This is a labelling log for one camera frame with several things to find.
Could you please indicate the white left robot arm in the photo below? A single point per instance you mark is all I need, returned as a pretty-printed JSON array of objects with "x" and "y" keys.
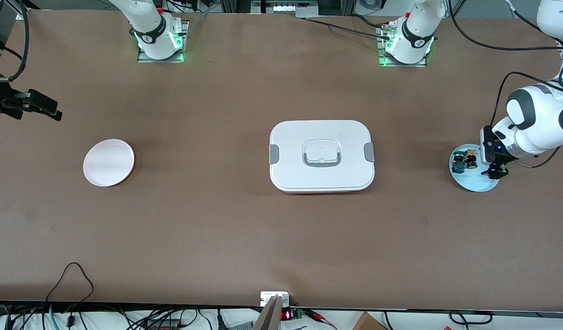
[{"x": 538, "y": 119}]

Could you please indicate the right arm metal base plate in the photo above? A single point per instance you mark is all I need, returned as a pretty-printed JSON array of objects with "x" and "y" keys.
[{"x": 160, "y": 61}]

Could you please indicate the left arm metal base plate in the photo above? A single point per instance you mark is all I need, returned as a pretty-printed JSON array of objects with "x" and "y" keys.
[{"x": 402, "y": 65}]

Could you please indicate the wooden beam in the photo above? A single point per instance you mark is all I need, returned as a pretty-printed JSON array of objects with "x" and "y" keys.
[{"x": 268, "y": 318}]

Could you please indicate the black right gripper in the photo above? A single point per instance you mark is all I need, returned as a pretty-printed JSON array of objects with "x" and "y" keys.
[{"x": 2, "y": 97}]

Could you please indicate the aluminium frame profile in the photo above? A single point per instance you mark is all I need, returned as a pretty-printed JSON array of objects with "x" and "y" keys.
[{"x": 20, "y": 13}]

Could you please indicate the light blue plate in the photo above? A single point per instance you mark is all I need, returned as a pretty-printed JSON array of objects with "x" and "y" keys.
[{"x": 473, "y": 181}]

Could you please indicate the white power supply unit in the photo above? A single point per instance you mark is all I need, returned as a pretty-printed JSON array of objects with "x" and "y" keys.
[{"x": 286, "y": 8}]

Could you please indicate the brown cardboard box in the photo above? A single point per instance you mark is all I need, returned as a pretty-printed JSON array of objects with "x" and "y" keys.
[{"x": 368, "y": 323}]

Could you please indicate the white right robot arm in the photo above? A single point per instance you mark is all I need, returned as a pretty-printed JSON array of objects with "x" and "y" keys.
[{"x": 155, "y": 36}]

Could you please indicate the white lidded box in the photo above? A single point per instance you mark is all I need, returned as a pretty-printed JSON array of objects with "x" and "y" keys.
[{"x": 322, "y": 137}]

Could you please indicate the pink plate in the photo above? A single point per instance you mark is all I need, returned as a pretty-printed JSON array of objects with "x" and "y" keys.
[{"x": 108, "y": 162}]

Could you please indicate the red digit display module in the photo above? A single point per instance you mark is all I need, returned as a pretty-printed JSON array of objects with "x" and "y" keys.
[{"x": 286, "y": 315}]

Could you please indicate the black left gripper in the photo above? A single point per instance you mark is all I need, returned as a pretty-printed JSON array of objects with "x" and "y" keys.
[{"x": 504, "y": 159}]

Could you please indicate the black power plug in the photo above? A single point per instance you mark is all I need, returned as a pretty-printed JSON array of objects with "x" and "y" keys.
[{"x": 221, "y": 321}]

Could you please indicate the red clip lead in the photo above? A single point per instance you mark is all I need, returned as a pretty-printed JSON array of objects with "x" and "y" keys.
[{"x": 320, "y": 317}]

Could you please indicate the green push-button switch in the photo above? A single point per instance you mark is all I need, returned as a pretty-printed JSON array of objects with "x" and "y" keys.
[{"x": 458, "y": 166}]

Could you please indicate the orange push-button switch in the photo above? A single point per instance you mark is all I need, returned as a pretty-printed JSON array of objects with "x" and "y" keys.
[{"x": 471, "y": 159}]

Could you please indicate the small white outlet box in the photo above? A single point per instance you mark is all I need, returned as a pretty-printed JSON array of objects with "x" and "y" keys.
[{"x": 267, "y": 297}]

